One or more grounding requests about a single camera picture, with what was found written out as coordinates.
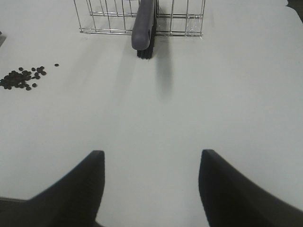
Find chrome wire rack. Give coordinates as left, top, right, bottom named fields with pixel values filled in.
left=73, top=0, right=205, bottom=37

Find pile of coffee beans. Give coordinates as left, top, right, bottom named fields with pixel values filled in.
left=0, top=66, right=47, bottom=91

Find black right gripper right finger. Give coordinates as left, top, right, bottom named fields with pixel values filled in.
left=198, top=149, right=303, bottom=227

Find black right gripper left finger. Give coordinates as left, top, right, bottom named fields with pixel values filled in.
left=0, top=150, right=105, bottom=227

